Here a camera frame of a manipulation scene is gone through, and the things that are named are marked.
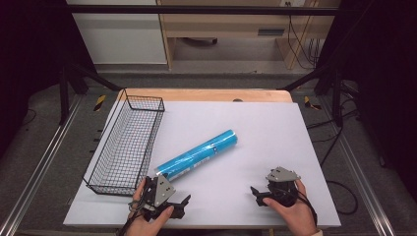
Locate person's right hand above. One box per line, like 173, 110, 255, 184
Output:
262, 179, 319, 236

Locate blue wrapped roll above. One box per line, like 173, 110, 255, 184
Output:
154, 129, 239, 182

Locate person's left hand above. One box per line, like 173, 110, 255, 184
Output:
126, 178, 175, 236

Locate hanging black cables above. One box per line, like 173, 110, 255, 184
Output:
286, 2, 322, 71

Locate white cabinet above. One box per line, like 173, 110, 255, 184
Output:
66, 0, 168, 66

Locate black metal stand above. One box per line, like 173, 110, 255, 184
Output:
58, 63, 123, 126
277, 62, 346, 128

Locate white table mat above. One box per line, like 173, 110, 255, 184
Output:
63, 100, 342, 230

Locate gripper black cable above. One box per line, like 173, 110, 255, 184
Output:
115, 193, 147, 236
294, 181, 319, 228

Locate black wire basket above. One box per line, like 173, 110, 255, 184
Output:
82, 88, 166, 197

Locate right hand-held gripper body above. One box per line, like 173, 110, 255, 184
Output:
265, 166, 302, 208

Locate black curtain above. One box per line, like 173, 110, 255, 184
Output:
0, 0, 96, 160
315, 0, 417, 203

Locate wooden desk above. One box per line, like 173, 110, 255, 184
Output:
156, 0, 342, 71

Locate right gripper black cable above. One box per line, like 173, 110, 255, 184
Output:
294, 181, 319, 228

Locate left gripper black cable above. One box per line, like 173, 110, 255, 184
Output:
115, 193, 147, 236

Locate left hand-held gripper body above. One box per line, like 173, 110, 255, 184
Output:
143, 174, 176, 221

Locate black floor cable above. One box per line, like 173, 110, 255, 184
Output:
306, 97, 360, 216

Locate aluminium rail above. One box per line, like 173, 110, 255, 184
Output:
0, 93, 84, 236
318, 95, 398, 236

